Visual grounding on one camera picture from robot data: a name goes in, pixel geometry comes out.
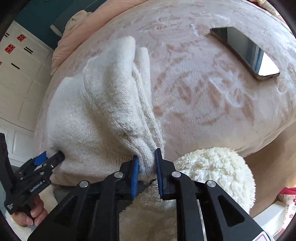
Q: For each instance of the person's left hand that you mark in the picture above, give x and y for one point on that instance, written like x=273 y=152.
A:
x=34 y=213

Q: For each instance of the smartphone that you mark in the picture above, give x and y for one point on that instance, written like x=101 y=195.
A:
x=245 y=51

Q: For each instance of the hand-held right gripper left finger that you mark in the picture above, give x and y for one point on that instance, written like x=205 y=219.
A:
x=136 y=176

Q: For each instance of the cream sweater with black hearts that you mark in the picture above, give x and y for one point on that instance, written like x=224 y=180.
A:
x=92 y=120

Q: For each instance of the pink floral fabric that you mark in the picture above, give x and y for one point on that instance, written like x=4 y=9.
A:
x=289 y=204

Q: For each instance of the white box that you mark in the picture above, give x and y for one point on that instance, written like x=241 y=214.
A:
x=270 y=217

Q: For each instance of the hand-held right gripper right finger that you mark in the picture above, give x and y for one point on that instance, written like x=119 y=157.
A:
x=159 y=173

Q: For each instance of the cream knit cloth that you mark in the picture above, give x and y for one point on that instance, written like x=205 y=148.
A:
x=264 y=2

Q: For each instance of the person's white fleece robe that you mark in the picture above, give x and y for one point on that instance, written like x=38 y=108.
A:
x=208 y=166

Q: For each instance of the pink duvet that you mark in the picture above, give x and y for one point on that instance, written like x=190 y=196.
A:
x=67 y=51

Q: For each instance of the pink floral bed blanket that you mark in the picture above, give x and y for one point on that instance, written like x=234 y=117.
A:
x=196 y=92

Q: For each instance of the cream fleece clothing bundle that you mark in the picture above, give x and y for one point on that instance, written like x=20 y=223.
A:
x=77 y=19

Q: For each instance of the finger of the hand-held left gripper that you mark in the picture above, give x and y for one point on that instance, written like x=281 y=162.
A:
x=56 y=158
x=40 y=158

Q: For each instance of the white wardrobe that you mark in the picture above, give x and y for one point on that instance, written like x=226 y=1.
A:
x=20 y=92

